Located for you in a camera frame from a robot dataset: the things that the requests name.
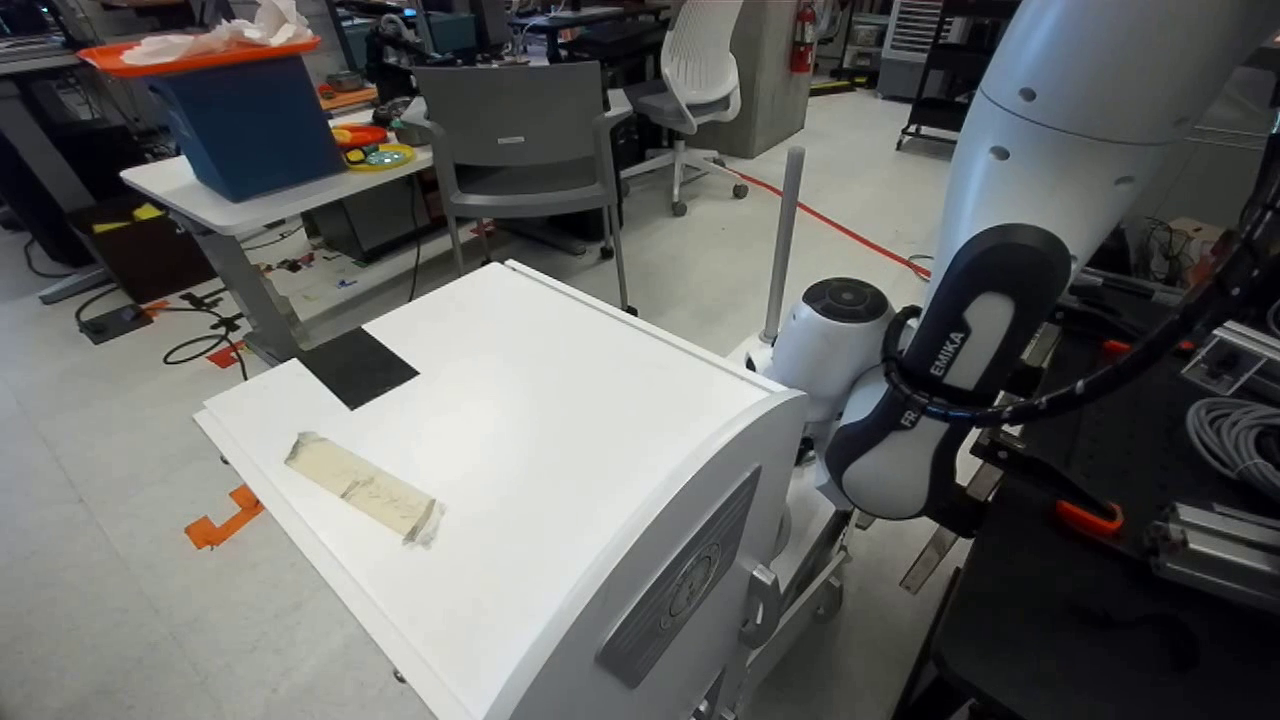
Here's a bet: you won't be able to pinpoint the grey metal pole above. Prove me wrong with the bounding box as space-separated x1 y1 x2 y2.
758 145 811 358

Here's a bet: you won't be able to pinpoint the red floor line tape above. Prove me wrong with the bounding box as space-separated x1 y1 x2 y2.
721 165 938 283

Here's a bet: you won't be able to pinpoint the grey chair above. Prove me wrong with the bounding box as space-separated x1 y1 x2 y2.
407 55 639 319

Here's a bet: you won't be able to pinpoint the black square patch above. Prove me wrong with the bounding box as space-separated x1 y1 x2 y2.
294 326 423 417

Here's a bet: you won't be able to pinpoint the white office chair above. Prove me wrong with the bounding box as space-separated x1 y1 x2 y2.
621 0 758 219

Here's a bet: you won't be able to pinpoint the beige tape strip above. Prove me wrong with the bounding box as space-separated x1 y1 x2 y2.
279 429 448 553

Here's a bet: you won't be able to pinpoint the colourful toys pile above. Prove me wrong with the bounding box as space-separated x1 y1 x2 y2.
323 118 423 175

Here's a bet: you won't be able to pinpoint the red fire extinguisher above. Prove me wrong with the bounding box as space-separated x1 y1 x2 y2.
783 0 819 80

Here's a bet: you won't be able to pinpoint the white side table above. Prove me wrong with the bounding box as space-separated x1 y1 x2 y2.
116 135 452 367

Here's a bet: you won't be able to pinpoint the black shelf cart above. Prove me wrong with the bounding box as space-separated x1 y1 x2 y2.
891 0 1027 155

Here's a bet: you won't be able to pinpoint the orange floor tape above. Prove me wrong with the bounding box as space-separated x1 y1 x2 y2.
180 480 267 556

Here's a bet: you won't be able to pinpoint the blue bin with orange lid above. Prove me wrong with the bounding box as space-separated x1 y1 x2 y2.
78 28 348 210

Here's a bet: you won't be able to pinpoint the black pegboard table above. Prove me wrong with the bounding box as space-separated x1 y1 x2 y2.
888 309 1280 720

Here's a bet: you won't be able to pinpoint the white crumpled cloth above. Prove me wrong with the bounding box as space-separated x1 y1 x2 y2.
116 0 319 74

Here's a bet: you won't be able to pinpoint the long aluminium extrusion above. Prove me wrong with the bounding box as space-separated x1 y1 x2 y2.
1144 495 1280 619

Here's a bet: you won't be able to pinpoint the dark desk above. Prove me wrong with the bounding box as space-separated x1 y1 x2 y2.
0 38 124 309

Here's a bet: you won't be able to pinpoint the black floor cables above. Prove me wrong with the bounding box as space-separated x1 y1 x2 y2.
71 279 258 373

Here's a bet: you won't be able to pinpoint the short aluminium extrusion with bracket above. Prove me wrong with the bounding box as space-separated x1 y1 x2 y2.
1176 315 1280 404

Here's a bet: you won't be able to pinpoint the grey coiled cable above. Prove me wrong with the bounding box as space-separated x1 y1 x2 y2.
1180 394 1280 510

